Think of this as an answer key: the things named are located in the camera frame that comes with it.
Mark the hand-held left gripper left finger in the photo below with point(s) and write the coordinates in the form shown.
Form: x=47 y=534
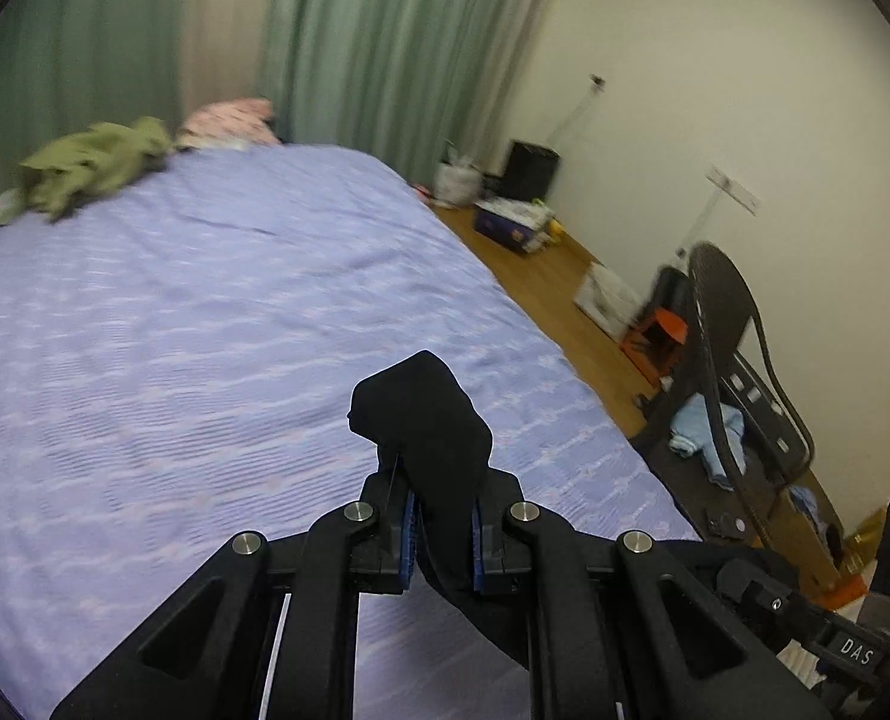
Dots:
x=407 y=547

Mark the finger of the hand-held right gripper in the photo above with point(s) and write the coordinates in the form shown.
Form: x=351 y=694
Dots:
x=752 y=589

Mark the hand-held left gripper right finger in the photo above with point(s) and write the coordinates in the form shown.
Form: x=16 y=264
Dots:
x=479 y=547

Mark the black pants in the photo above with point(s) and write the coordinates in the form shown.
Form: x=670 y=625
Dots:
x=430 y=420

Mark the small black device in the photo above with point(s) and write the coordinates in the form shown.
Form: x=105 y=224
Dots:
x=726 y=526

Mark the yellow bottle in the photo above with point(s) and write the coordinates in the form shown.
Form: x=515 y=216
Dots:
x=865 y=536

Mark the light blue cloth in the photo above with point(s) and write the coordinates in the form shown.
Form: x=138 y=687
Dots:
x=704 y=431

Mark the orange and black stool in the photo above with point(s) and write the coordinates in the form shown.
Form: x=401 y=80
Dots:
x=659 y=334

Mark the white flat box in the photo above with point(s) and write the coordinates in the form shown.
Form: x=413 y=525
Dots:
x=606 y=300

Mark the bed with purple sheet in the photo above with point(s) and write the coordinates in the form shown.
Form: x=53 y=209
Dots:
x=190 y=352

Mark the dark wicker chair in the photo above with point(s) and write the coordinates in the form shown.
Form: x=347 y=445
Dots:
x=719 y=292

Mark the dark blue cardboard box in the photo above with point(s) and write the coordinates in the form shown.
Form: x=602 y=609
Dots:
x=509 y=229

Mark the yellow toy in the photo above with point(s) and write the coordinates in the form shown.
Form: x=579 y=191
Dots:
x=555 y=229

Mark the white plastic bag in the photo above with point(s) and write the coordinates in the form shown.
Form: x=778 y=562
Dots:
x=458 y=181

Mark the black bin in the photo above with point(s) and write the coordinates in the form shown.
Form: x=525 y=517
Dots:
x=531 y=169

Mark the pink patterned garment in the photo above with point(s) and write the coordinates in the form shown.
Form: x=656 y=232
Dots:
x=227 y=120

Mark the green crumpled garment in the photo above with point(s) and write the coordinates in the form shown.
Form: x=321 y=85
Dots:
x=93 y=165

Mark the wide green curtain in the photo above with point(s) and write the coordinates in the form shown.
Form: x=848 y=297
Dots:
x=407 y=45

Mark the sheer beige curtain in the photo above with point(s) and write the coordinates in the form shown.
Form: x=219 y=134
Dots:
x=227 y=15

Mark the narrow green curtain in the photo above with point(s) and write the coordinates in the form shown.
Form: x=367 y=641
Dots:
x=78 y=37

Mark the black slotted plastic frame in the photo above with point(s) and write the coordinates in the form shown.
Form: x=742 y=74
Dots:
x=763 y=405

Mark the white wall power strip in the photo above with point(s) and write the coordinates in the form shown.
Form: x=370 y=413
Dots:
x=734 y=189

